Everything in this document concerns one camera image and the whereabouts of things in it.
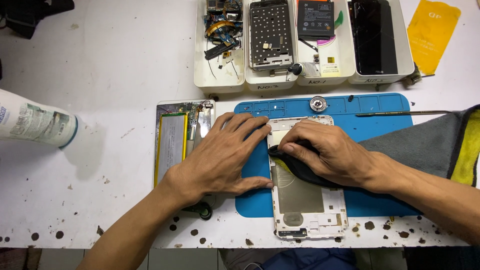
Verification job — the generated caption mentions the white label sticker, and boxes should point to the white label sticker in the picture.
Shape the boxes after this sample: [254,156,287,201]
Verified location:
[319,62,340,78]

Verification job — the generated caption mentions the small black round knob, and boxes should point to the small black round knob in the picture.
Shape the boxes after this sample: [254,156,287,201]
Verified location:
[287,62,305,77]

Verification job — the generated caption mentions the person's left hand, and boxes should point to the person's left hand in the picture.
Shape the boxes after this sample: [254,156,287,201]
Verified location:
[164,112,275,208]

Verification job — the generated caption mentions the grey yellow microfibre cloth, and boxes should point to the grey yellow microfibre cloth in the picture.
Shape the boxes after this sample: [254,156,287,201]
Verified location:
[268,104,480,189]

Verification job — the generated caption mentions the opened tablet with battery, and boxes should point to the opened tablet with battery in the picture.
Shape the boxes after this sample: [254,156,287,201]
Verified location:
[153,99,217,221]

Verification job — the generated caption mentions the white phone back housing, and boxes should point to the white phone back housing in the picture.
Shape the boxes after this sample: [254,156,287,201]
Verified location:
[266,115,349,241]

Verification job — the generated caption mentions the black phone screen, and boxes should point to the black phone screen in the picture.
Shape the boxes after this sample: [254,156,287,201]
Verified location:
[350,0,399,76]

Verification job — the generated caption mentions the black phone battery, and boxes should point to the black phone battery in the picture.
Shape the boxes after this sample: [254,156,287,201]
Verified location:
[297,0,335,40]

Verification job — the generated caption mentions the heap of phone circuit boards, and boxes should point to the heap of phone circuit boards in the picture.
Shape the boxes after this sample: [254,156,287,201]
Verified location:
[203,0,244,61]

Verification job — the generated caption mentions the blue silicone repair mat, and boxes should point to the blue silicone repair mat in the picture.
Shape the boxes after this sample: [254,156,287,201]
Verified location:
[234,92,421,218]

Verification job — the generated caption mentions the thin metal spudger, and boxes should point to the thin metal spudger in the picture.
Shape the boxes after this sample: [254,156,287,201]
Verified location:
[355,110,453,117]

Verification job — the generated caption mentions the person's right hand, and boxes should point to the person's right hand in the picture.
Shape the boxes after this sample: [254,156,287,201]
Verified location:
[277,119,378,187]

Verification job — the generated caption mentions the white spray bottle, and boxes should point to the white spray bottle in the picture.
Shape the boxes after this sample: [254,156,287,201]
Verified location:
[0,88,80,149]

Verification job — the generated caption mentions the white plastic tray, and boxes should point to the white plastic tray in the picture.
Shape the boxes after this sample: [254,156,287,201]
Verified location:
[295,0,356,86]
[193,0,247,94]
[244,0,299,91]
[347,0,415,85]

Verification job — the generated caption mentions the person's blue clothing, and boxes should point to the person's blue clothing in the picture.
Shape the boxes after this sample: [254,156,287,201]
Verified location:
[221,247,358,270]

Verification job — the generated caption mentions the round metal screw dish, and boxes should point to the round metal screw dish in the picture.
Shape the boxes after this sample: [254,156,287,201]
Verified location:
[309,95,328,113]

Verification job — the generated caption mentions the yellow film sheet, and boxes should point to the yellow film sheet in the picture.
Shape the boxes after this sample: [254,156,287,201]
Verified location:
[406,0,462,76]

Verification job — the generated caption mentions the small grimy brush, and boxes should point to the small grimy brush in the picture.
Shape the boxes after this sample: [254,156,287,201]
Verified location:
[376,63,436,92]

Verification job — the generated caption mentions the silver phone middle frame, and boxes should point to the silver phone middle frame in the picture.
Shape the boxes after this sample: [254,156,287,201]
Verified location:
[249,0,294,72]

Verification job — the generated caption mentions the black cloth bundle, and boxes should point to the black cloth bundle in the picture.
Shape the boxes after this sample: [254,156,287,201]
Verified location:
[0,0,75,40]

